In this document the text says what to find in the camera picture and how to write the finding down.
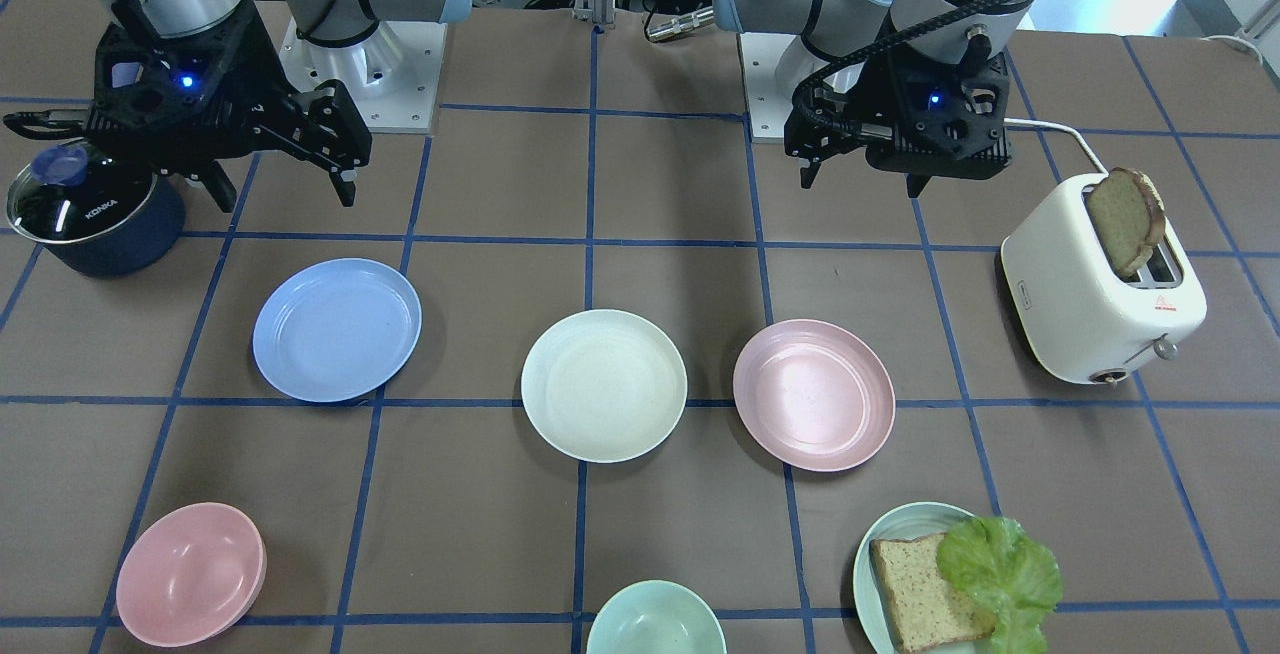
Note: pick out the white toaster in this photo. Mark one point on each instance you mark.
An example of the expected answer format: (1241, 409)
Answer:
(1083, 323)

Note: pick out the pink plate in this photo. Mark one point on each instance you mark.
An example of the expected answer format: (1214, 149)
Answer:
(814, 395)

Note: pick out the blue plate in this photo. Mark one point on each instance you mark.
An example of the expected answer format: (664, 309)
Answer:
(337, 330)

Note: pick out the green bowl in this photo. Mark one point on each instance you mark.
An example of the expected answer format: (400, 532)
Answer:
(656, 616)

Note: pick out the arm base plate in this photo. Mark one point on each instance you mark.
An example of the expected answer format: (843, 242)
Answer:
(393, 76)
(768, 106)

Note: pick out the pink bowl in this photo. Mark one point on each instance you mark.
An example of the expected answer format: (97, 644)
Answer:
(191, 575)

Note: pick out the green lettuce leaf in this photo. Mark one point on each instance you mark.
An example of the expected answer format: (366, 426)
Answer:
(1004, 571)

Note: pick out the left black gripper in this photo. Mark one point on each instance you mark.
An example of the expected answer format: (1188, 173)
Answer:
(838, 105)

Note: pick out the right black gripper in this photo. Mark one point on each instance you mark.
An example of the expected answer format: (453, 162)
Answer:
(262, 112)

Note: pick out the cream plate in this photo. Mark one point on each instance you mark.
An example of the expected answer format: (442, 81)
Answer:
(604, 386)

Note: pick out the green plate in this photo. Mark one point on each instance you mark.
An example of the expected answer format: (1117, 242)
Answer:
(904, 522)

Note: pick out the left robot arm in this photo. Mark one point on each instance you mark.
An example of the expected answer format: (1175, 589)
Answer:
(829, 30)

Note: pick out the bread slice on plate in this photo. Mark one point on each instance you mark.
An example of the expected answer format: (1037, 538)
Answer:
(924, 610)

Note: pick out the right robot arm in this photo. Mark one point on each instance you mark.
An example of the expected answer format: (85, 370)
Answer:
(328, 23)

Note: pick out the toast slice in toaster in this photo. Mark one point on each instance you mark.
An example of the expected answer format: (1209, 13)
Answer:
(1129, 219)

